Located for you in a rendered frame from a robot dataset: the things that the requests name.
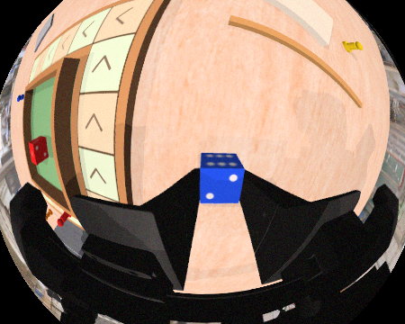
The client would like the orange pawn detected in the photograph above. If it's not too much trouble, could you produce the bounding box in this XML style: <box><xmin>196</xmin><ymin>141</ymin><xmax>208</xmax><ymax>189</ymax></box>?
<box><xmin>45</xmin><ymin>209</ymin><xmax>52</xmax><ymax>220</ymax></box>

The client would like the blue die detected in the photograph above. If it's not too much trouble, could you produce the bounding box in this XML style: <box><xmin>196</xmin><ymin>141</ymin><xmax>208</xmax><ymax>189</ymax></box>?
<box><xmin>200</xmin><ymin>152</ymin><xmax>245</xmax><ymax>204</ymax></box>

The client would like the red die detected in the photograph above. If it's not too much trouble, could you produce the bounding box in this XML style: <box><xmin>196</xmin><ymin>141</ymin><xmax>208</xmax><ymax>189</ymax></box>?
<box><xmin>29</xmin><ymin>136</ymin><xmax>49</xmax><ymax>166</ymax></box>

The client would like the red pawn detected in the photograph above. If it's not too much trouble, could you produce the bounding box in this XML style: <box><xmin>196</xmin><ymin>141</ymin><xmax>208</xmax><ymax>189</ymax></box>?
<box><xmin>58</xmin><ymin>212</ymin><xmax>70</xmax><ymax>227</ymax></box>

